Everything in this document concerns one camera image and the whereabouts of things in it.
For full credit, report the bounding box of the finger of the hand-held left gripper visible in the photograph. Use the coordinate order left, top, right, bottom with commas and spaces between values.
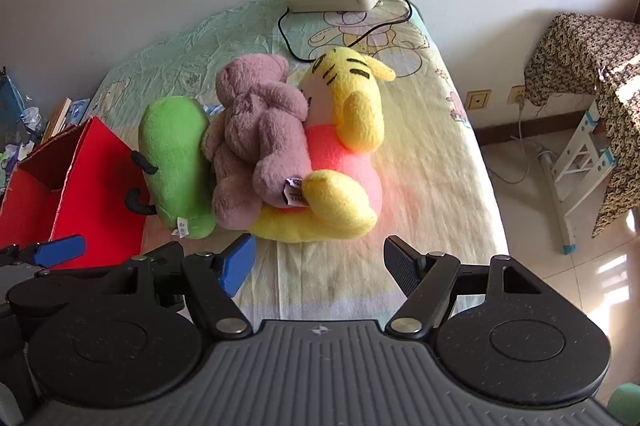
0, 235, 87, 278

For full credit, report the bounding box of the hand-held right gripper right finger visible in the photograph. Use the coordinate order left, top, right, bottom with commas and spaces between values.
384, 235, 543, 338

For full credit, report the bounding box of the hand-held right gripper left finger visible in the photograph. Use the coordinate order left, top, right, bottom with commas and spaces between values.
99, 233, 257, 339

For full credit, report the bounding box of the red cardboard box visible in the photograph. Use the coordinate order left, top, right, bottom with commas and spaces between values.
0, 116, 152, 269

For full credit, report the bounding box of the green plush toy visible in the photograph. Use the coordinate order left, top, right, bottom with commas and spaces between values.
124, 95, 219, 240

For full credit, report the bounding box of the brown teddy bear plush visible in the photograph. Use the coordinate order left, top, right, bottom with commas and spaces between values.
201, 54, 311, 231

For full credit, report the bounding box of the yellow tiger plush toy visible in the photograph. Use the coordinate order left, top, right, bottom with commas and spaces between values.
248, 46, 397, 243

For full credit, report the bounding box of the yellow cover book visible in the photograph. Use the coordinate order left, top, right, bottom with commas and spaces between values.
42, 98, 74, 143

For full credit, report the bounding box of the stack of books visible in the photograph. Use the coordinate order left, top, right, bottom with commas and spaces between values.
69, 99, 92, 128

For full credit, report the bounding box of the clear plastic bag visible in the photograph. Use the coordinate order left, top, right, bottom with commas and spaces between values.
0, 66, 47, 187

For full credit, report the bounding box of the white folding stool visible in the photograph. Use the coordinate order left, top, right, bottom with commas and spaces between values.
542, 99, 619, 255

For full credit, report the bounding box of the green round object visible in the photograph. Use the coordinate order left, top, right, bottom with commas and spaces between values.
608, 383, 640, 425

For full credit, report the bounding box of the white floor cord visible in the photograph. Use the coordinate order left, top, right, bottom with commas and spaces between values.
492, 96, 557, 185

